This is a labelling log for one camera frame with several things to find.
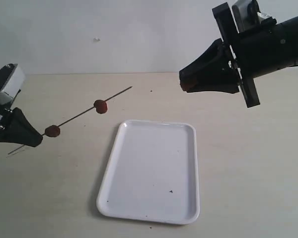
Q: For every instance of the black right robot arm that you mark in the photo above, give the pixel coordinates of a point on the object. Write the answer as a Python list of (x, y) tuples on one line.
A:
[(252, 44)]

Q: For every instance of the white plastic tray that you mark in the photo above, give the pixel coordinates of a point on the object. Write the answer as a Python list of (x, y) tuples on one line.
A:
[(152, 174)]

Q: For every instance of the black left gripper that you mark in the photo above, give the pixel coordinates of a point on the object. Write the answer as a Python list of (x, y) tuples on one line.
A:
[(15, 128)]

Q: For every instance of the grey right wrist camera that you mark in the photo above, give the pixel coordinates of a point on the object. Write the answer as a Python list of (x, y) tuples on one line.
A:
[(247, 15)]

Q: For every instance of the red date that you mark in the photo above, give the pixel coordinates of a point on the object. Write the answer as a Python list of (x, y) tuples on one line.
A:
[(52, 131), (187, 84), (100, 106)]

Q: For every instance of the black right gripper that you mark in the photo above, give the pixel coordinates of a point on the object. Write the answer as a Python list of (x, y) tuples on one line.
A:
[(211, 68)]

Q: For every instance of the thin metal skewer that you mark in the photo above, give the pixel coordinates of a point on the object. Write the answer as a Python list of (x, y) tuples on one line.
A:
[(92, 108)]

